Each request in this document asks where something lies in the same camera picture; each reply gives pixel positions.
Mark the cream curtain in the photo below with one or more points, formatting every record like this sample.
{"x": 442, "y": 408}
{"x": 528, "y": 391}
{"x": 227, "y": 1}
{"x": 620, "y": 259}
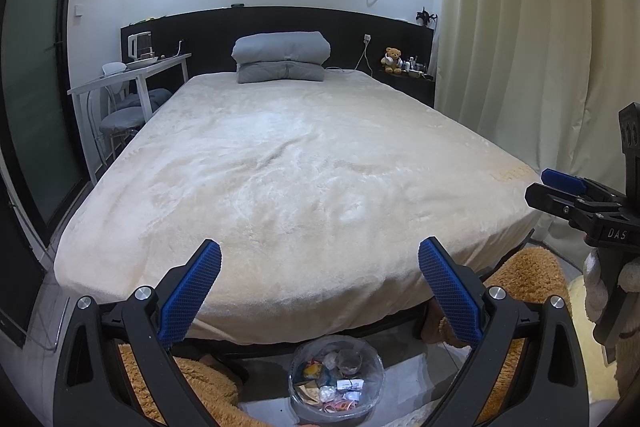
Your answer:
{"x": 525, "y": 32}

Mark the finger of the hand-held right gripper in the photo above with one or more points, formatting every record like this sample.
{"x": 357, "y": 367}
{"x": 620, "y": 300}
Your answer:
{"x": 562, "y": 180}
{"x": 550, "y": 199}

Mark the white chair grey cushion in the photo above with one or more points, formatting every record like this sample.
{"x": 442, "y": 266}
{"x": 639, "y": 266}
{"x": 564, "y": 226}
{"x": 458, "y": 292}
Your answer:
{"x": 150, "y": 97}
{"x": 122, "y": 119}

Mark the white tray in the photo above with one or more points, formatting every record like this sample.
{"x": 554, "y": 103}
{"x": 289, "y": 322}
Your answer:
{"x": 142, "y": 62}

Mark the white table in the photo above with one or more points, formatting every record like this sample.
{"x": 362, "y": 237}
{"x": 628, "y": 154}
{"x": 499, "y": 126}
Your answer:
{"x": 145, "y": 69}

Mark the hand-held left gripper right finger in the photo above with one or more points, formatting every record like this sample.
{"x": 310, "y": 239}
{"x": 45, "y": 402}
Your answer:
{"x": 450, "y": 292}

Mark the person's right forearm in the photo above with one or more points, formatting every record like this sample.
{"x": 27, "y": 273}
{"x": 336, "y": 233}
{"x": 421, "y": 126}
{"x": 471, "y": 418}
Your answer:
{"x": 631, "y": 362}

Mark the beige plush blanket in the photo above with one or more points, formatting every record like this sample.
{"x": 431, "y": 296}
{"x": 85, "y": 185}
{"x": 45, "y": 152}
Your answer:
{"x": 300, "y": 187}

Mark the black plant ornament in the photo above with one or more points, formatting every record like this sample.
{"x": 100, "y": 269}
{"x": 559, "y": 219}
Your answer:
{"x": 426, "y": 17}

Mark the black headboard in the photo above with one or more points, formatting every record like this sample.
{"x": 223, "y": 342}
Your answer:
{"x": 210, "y": 32}

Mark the white electric kettle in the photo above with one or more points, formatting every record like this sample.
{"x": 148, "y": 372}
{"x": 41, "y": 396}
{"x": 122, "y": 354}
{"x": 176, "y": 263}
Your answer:
{"x": 140, "y": 46}

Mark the cluster of small bottles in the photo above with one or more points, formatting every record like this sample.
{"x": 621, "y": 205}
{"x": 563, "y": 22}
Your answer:
{"x": 416, "y": 68}

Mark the red snack wrapper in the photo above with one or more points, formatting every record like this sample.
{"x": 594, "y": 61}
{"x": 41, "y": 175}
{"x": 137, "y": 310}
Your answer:
{"x": 337, "y": 406}

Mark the grey folded pillows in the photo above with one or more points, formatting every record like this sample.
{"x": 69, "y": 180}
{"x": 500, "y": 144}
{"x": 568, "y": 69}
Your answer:
{"x": 280, "y": 52}

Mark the bin with clear bag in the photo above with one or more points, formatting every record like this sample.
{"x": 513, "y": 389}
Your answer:
{"x": 372, "y": 377}

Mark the person's right hand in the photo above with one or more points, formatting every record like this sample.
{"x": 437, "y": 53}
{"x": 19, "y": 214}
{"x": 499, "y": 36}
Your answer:
{"x": 595, "y": 287}

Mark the dark glass door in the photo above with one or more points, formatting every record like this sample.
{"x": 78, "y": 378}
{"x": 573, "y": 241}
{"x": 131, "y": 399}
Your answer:
{"x": 40, "y": 57}

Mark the brown teddy bear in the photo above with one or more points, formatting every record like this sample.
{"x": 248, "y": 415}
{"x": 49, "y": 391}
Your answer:
{"x": 392, "y": 59}

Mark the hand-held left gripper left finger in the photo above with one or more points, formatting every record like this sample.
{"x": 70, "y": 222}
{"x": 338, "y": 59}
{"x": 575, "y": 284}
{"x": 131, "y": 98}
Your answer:
{"x": 192, "y": 292}

